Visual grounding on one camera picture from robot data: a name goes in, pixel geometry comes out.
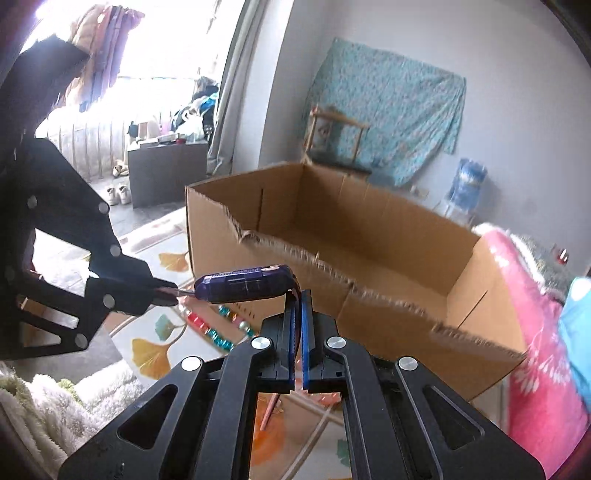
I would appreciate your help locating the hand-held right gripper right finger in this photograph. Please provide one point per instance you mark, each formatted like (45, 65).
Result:
(307, 332)

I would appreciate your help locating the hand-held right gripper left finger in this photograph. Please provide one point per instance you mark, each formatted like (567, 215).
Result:
(292, 332)

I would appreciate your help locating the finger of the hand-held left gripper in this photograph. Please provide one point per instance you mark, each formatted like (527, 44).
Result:
(134, 274)
(134, 302)

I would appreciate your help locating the purple translucent hair clip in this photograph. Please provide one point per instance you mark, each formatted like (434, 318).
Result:
(240, 286)

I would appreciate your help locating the brown cardboard box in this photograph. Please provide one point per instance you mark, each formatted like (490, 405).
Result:
(392, 240)

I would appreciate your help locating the hanging clothes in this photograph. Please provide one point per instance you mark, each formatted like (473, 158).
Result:
(106, 41)

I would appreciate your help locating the white shoe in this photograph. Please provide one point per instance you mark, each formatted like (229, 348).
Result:
(124, 194)
(113, 196)

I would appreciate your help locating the pink plastic stick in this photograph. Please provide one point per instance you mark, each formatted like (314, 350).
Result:
(269, 415)

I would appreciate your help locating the grey cabinet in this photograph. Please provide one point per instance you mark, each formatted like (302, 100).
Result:
(166, 173)

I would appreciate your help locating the beige slipper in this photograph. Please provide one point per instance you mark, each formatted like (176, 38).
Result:
(121, 168)

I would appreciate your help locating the fluffy white rug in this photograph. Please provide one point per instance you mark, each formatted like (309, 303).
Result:
(41, 406)

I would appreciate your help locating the white plastic bag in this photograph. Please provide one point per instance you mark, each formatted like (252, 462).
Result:
(191, 123)

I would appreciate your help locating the pile of clothes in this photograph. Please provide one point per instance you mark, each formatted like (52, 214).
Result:
(207, 99)

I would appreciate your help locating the wooden chair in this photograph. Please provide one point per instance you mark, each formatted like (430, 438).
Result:
(339, 164)

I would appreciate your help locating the grey curtain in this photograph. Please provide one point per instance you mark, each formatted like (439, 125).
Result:
(240, 69)

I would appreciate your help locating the blue water jug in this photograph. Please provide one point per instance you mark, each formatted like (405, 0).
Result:
(468, 182)

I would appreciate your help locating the pink floral blanket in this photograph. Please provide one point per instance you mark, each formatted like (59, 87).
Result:
(540, 369)

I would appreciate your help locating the grey fuzzy blanket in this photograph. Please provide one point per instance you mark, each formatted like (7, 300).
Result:
(540, 258)

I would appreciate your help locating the light blue cloth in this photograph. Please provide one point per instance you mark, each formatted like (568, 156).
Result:
(577, 318)

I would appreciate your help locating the teal floral wall cloth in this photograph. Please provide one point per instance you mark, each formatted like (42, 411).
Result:
(392, 101)

